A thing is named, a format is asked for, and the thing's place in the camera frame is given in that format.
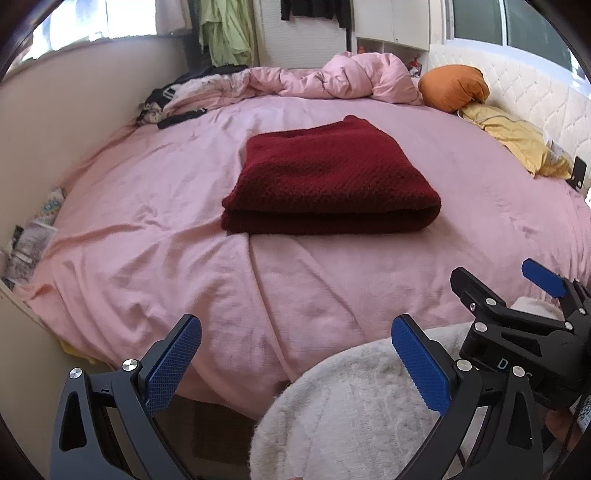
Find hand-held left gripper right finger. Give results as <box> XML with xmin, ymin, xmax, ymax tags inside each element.
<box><xmin>391</xmin><ymin>314</ymin><xmax>546</xmax><ymax>480</ymax></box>

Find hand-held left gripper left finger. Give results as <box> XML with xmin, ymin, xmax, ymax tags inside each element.
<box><xmin>50</xmin><ymin>314</ymin><xmax>203</xmax><ymax>480</ymax></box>

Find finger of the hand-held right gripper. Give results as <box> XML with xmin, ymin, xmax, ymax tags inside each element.
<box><xmin>522</xmin><ymin>258</ymin><xmax>591</xmax><ymax>320</ymax></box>
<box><xmin>450</xmin><ymin>267</ymin><xmax>509</xmax><ymax>325</ymax></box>

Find dark red knit sweater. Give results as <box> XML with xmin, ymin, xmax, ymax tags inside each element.
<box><xmin>221</xmin><ymin>114</ymin><xmax>441</xmax><ymax>235</ymax></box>

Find black and white clothes pile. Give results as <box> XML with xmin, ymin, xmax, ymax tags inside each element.
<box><xmin>139</xmin><ymin>65</ymin><xmax>252</xmax><ymax>124</ymax></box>

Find white fleece garment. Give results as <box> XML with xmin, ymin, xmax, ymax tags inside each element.
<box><xmin>252</xmin><ymin>295</ymin><xmax>564</xmax><ymax>480</ymax></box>

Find yellow cloth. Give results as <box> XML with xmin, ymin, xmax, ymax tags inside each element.
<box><xmin>58</xmin><ymin>339</ymin><xmax>102</xmax><ymax>367</ymax></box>

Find black phone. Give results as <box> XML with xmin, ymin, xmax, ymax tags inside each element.
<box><xmin>571</xmin><ymin>156</ymin><xmax>588</xmax><ymax>190</ymax></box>

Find yellow pillow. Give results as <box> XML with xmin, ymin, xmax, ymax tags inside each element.
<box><xmin>459</xmin><ymin>104</ymin><xmax>573</xmax><ymax>180</ymax></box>

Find pink bed sheet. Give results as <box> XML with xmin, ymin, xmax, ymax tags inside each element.
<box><xmin>18</xmin><ymin>69</ymin><xmax>591</xmax><ymax>421</ymax></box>

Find white quilted headboard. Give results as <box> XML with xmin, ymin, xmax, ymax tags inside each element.
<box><xmin>427</xmin><ymin>41</ymin><xmax>591</xmax><ymax>195</ymax></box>

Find printed papers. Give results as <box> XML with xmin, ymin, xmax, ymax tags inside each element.
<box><xmin>2</xmin><ymin>187</ymin><xmax>68</xmax><ymax>289</ymax></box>

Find orange pillow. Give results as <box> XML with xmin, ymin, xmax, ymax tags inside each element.
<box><xmin>418</xmin><ymin>65</ymin><xmax>490</xmax><ymax>114</ymax></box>

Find window beside headboard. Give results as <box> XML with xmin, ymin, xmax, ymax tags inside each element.
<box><xmin>452</xmin><ymin>0</ymin><xmax>578</xmax><ymax>70</ymax></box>

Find pink duvet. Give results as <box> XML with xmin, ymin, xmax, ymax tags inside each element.
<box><xmin>164</xmin><ymin>52</ymin><xmax>423</xmax><ymax>116</ymax></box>

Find white wardrobe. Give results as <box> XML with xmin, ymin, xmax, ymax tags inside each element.
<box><xmin>256</xmin><ymin>0</ymin><xmax>432</xmax><ymax>68</ymax></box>

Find black hanging garment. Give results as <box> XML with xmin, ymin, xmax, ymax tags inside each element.
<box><xmin>280</xmin><ymin>0</ymin><xmax>354</xmax><ymax>31</ymax></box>

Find green hanging garment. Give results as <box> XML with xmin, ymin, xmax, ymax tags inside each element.
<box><xmin>198</xmin><ymin>0</ymin><xmax>257</xmax><ymax>68</ymax></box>

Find bright window beside bed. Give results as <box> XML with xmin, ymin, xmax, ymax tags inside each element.
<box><xmin>28</xmin><ymin>0</ymin><xmax>160</xmax><ymax>61</ymax></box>

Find black strap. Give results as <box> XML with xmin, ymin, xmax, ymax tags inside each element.
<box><xmin>157</xmin><ymin>108</ymin><xmax>208</xmax><ymax>130</ymax></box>

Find beige bed frame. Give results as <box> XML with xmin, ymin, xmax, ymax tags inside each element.
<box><xmin>0</xmin><ymin>34</ymin><xmax>218</xmax><ymax>480</ymax></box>

